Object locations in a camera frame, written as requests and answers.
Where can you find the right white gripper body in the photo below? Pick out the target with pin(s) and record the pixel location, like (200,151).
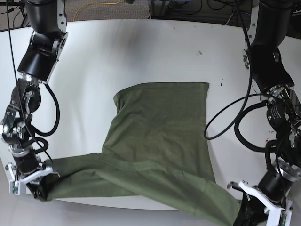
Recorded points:
(17,185)

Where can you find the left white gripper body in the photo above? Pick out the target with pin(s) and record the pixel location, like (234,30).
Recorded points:
(277,215)

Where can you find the green T-shirt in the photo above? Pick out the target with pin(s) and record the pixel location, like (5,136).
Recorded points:
(154,148)

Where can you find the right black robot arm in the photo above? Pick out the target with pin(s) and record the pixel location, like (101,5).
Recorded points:
(25,142)

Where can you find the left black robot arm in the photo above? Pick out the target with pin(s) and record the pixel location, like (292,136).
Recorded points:
(268,26)

